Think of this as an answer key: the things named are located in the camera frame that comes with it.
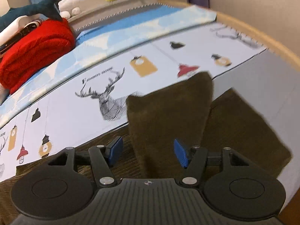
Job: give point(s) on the red knitted blanket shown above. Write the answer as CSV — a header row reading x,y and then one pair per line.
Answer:
x,y
35,51

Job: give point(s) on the blue patterned blanket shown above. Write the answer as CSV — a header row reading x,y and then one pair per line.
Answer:
x,y
112,39

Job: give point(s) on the dark teal shark plush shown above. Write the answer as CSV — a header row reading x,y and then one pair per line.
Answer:
x,y
28,9

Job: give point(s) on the grey stitched-edge bed sheet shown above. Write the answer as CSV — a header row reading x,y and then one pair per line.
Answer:
x,y
257,79

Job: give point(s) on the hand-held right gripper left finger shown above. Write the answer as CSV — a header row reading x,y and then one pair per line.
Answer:
x,y
116,148

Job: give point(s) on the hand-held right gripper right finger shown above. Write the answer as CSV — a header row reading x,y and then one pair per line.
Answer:
x,y
180,153

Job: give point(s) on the wooden bed frame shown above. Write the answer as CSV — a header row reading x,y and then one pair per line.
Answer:
x,y
269,37

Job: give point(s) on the white plush toy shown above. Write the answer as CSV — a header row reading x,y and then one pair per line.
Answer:
x,y
69,5

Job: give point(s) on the white printed deer blanket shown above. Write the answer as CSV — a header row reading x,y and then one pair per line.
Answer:
x,y
70,112

